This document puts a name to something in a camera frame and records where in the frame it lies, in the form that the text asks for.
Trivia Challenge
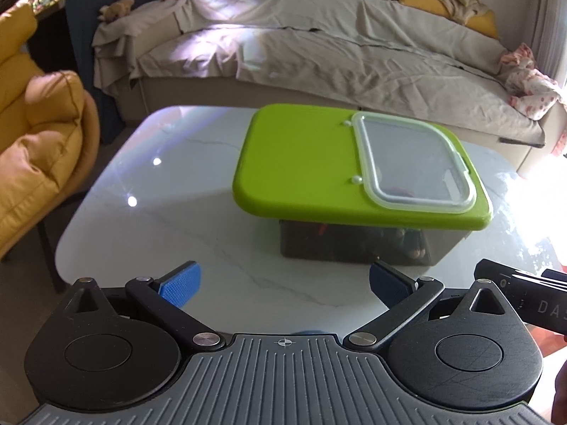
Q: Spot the white curtain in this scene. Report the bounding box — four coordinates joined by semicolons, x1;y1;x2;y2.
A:
528;0;567;81

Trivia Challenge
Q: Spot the grey covered sofa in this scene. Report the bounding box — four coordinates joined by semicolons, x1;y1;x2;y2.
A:
91;0;546;148

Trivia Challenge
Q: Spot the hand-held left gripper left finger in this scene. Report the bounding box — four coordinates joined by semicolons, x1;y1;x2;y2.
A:
57;261;226;352

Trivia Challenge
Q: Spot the brown plush toy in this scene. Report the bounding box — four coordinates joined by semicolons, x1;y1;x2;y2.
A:
97;0;136;23

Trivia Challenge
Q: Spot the yellow padded armchair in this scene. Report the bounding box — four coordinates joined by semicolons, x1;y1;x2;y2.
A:
0;2;102;294

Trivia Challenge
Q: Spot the beige crumpled garment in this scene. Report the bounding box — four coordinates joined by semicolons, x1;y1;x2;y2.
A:
432;0;489;26

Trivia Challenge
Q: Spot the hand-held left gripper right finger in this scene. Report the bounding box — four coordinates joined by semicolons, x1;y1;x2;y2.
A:
343;260;528;350

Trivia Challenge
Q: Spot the green box lid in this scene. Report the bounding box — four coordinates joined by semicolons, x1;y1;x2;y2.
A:
232;104;494;232

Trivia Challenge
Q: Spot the pink floral cloth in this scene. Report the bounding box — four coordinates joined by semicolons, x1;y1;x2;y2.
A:
500;43;564;121

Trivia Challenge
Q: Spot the dark cabinet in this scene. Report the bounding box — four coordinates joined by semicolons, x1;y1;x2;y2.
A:
26;0;168;145

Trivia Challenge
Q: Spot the clear plastic storage box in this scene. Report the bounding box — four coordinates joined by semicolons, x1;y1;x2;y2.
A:
279;218;471;267

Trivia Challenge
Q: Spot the white marble desktop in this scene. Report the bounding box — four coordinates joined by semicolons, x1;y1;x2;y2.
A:
55;105;567;359

